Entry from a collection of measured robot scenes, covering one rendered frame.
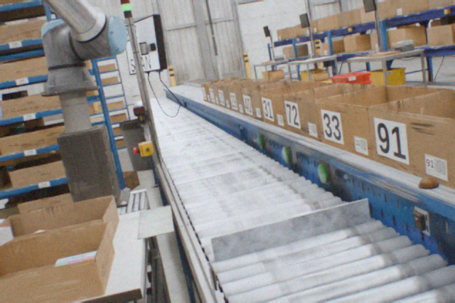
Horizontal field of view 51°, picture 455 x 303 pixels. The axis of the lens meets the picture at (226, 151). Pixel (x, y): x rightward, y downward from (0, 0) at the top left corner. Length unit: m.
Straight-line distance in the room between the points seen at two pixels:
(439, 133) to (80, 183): 1.37
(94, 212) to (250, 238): 0.71
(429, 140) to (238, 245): 0.55
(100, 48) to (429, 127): 1.22
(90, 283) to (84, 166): 0.82
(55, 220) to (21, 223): 0.12
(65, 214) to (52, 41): 0.67
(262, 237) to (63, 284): 0.52
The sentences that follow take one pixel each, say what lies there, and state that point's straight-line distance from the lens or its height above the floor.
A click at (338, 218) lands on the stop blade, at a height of 0.77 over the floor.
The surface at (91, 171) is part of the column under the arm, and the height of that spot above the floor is 0.91.
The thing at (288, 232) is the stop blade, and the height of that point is 0.77.
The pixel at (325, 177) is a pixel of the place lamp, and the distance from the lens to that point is 1.68.
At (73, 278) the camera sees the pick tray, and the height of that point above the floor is 0.81.
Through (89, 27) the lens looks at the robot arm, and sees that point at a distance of 1.86.
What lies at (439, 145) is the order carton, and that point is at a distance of 1.21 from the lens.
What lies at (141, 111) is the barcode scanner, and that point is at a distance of 2.56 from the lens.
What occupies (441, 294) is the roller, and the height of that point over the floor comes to 0.75.
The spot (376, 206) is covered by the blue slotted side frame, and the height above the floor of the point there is 0.76.
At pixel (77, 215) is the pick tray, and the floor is 0.80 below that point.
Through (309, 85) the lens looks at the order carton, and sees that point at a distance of 2.64.
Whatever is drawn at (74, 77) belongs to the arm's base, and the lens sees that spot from 1.98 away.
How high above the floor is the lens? 1.28
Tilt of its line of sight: 11 degrees down
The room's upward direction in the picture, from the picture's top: 10 degrees counter-clockwise
